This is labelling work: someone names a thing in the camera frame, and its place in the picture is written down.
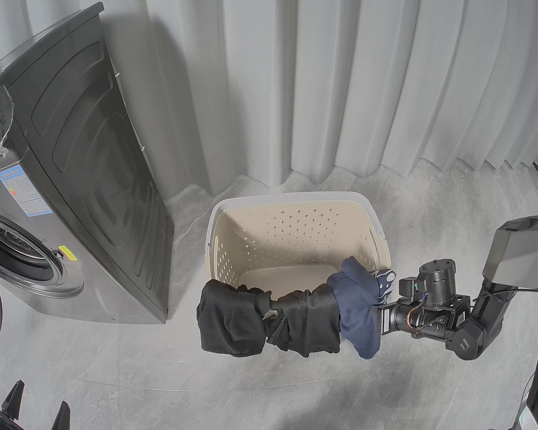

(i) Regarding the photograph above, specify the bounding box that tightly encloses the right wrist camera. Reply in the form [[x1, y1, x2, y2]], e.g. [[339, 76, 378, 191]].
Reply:
[[397, 276, 427, 305]]

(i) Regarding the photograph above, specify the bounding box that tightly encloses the black cable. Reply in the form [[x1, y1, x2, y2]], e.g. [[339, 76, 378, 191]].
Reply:
[[474, 286, 538, 304]]

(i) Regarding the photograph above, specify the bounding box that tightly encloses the dark blue garment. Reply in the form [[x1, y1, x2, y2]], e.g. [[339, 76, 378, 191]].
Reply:
[[326, 254, 401, 362]]

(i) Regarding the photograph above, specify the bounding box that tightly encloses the white curtain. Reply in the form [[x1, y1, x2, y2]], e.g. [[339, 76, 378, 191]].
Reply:
[[0, 0, 538, 207]]

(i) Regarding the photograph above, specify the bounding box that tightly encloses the grey washing machine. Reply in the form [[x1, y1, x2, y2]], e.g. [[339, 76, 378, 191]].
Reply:
[[0, 0, 180, 332]]

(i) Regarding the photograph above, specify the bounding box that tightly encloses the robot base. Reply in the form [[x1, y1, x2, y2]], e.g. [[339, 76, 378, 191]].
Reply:
[[504, 412, 538, 430]]

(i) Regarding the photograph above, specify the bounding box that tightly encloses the heap of black clothes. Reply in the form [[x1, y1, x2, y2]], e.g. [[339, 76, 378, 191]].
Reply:
[[195, 273, 343, 363]]

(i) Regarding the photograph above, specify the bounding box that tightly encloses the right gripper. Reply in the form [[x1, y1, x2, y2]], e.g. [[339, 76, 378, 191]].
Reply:
[[374, 300, 429, 338]]

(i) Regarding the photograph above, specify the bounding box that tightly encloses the cream laundry basket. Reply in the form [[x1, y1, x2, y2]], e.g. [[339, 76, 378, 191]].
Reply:
[[204, 189, 395, 320]]

